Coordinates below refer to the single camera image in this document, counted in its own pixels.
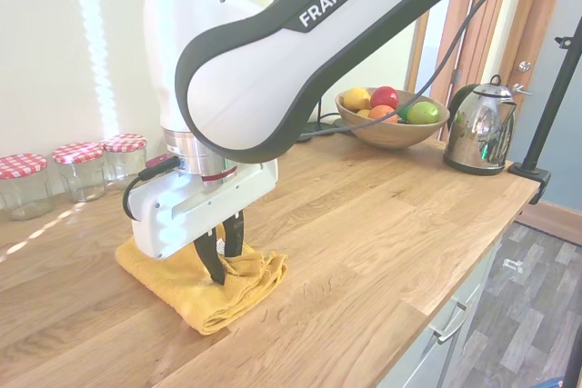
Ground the black stand clamp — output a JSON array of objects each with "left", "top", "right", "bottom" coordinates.
[{"left": 507, "top": 161, "right": 553, "bottom": 205}]

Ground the grey kitchen cabinet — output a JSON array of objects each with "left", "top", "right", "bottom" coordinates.
[{"left": 381, "top": 223, "right": 507, "bottom": 388}]

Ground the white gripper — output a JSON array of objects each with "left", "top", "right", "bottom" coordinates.
[{"left": 126, "top": 160, "right": 280, "bottom": 287}]

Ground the red apple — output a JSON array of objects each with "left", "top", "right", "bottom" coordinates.
[{"left": 369, "top": 85, "right": 401, "bottom": 110}]

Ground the wooden door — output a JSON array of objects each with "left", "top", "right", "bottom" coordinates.
[{"left": 406, "top": 0, "right": 568, "bottom": 144}]

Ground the wooden fruit bowl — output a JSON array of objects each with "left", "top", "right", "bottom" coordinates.
[{"left": 335, "top": 86, "right": 452, "bottom": 150}]

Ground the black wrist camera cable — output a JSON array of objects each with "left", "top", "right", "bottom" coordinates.
[{"left": 122, "top": 156, "right": 184, "bottom": 222}]

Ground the black camera stand pole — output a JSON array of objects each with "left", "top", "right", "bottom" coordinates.
[{"left": 520, "top": 17, "right": 582, "bottom": 171}]

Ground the orange fruit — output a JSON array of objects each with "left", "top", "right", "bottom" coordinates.
[{"left": 366, "top": 104, "right": 399, "bottom": 124}]

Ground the green apple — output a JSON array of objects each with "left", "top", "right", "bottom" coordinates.
[{"left": 406, "top": 101, "right": 441, "bottom": 124}]

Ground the stainless steel kettle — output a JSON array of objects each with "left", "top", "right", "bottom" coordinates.
[{"left": 443, "top": 74, "right": 518, "bottom": 177}]

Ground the silver drawer handle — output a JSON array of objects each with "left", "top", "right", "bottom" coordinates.
[{"left": 433, "top": 300, "right": 468, "bottom": 344}]

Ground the glass jar red checked lid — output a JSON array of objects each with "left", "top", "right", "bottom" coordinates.
[
  {"left": 51, "top": 142, "right": 109, "bottom": 204},
  {"left": 0, "top": 153, "right": 54, "bottom": 222},
  {"left": 101, "top": 133, "right": 150, "bottom": 191}
]

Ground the grey cable along arm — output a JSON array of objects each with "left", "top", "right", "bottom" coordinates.
[{"left": 297, "top": 0, "right": 524, "bottom": 140}]

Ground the black power cord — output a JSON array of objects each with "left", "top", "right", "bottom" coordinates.
[{"left": 297, "top": 95, "right": 355, "bottom": 144}]

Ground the yellow lemon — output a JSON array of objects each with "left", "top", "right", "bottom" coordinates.
[{"left": 342, "top": 87, "right": 372, "bottom": 111}]

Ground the yellow terry cloth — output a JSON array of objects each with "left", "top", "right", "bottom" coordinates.
[{"left": 115, "top": 240, "right": 289, "bottom": 335}]

